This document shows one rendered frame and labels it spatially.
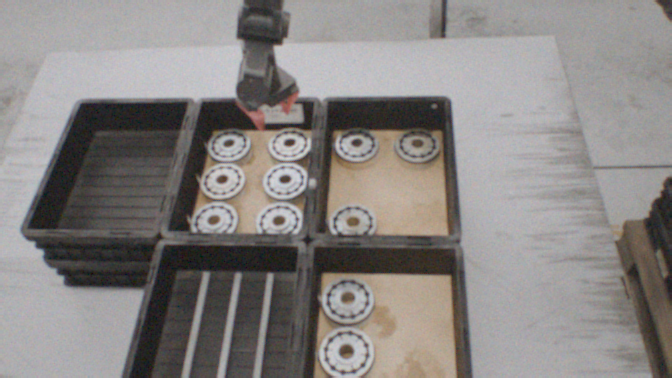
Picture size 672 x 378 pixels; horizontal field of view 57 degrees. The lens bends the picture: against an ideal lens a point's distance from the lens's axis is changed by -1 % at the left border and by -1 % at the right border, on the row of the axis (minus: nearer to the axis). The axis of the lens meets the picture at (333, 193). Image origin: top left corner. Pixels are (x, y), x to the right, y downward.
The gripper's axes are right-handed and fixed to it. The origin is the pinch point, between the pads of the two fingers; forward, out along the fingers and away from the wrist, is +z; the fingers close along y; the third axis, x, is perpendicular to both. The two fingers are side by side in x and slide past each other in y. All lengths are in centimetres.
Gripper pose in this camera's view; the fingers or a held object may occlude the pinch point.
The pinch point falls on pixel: (273, 119)
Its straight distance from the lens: 125.5
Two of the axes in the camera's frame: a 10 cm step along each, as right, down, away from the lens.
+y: 7.5, -5.6, 3.5
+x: -6.6, -5.7, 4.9
